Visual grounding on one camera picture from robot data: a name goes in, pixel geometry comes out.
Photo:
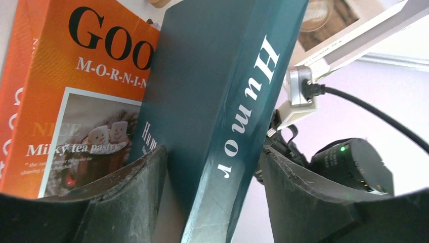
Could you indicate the white thick book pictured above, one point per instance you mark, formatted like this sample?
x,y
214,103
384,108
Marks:
x,y
336,33

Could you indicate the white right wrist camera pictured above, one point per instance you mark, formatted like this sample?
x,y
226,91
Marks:
x,y
296,107

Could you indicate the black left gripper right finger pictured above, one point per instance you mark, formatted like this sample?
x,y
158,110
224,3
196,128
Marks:
x,y
306,207

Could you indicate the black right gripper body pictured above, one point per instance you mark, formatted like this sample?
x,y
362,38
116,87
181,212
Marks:
x,y
351,162

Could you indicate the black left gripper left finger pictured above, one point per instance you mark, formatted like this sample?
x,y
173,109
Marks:
x,y
120,207

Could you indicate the orange book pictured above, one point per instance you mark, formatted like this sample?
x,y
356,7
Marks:
x,y
72,87

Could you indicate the teal Humor book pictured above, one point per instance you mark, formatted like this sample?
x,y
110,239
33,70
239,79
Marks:
x,y
212,89

